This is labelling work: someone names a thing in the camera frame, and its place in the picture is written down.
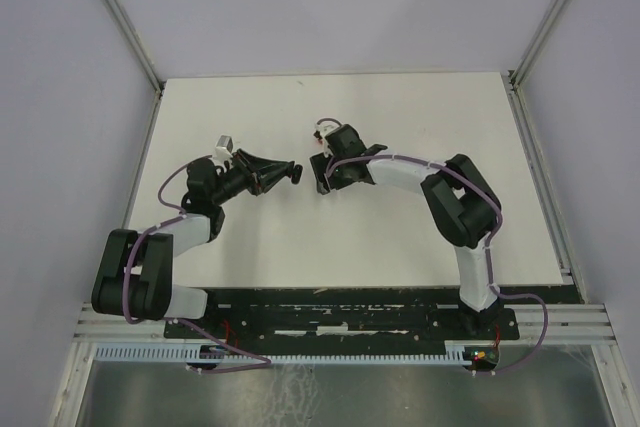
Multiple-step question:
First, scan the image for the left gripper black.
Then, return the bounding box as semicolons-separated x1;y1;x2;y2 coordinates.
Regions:
211;148;290;206

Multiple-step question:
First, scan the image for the black charging case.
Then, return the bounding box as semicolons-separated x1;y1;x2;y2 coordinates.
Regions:
290;164;303;185

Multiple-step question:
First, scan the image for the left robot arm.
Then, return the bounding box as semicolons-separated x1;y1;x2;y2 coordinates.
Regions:
91;149;303;337

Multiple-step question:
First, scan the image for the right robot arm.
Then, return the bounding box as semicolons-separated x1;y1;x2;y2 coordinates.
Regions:
310;118;502;338

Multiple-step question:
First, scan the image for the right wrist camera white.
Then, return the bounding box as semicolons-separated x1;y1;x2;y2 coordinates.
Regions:
314;117;342;157

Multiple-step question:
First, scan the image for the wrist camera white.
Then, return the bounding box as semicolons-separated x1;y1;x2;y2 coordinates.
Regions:
213;135;234;162
314;117;342;157

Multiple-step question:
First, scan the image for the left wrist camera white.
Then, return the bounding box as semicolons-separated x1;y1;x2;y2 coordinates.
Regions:
213;135;234;162

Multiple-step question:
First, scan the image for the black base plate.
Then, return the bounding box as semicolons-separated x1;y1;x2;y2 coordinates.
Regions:
163;288;521;354

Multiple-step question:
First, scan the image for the right aluminium frame post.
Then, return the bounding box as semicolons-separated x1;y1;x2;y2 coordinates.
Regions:
507;0;601;91

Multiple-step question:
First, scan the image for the aluminium frame post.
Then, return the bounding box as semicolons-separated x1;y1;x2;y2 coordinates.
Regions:
74;0;166;93
507;0;601;91

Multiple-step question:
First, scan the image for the left aluminium frame post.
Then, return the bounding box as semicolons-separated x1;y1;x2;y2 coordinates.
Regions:
74;0;166;93

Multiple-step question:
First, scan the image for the white slotted cable duct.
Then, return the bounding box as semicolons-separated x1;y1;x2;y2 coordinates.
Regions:
93;341;476;364

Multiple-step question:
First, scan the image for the aluminium front rail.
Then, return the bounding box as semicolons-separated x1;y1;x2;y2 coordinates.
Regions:
73;304;616;346

